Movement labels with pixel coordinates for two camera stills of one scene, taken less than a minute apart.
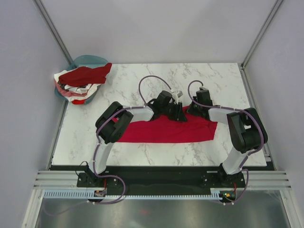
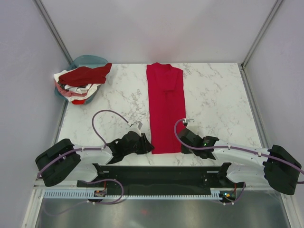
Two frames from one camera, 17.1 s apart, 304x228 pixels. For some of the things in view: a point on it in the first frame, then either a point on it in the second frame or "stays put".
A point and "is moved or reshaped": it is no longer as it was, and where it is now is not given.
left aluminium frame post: (59, 41) stays put
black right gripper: (190, 110) → (184, 150)
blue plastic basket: (85, 61) stays put
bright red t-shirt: (195, 128) is moved or reshaped
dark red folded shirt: (82, 76) stays put
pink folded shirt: (69, 93) stays put
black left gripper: (179, 115) → (146, 146)
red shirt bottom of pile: (78, 102) stays put
